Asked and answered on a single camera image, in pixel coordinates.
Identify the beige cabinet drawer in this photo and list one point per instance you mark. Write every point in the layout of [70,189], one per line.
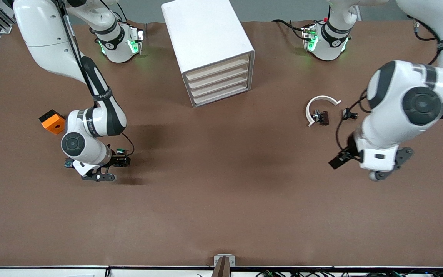
[217,67]
[223,94]
[221,85]
[219,76]

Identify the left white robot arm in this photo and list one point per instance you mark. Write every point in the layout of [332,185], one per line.
[398,100]

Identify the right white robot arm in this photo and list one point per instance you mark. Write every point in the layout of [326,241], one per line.
[44,30]

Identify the yellow push button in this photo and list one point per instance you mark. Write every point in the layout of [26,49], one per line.
[68,164]

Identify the white drawer cabinet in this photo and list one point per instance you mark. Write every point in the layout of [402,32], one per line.
[206,30]

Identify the brown cylinder part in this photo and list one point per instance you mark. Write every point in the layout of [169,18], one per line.
[324,118]

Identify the chrome angle valve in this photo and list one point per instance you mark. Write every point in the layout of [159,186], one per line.
[316,114]

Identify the orange and black box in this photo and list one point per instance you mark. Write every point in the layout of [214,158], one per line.
[52,123]

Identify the grey metal bracket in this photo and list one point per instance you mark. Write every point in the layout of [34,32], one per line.
[217,258]

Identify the brown post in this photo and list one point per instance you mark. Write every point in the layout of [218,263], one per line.
[221,269]

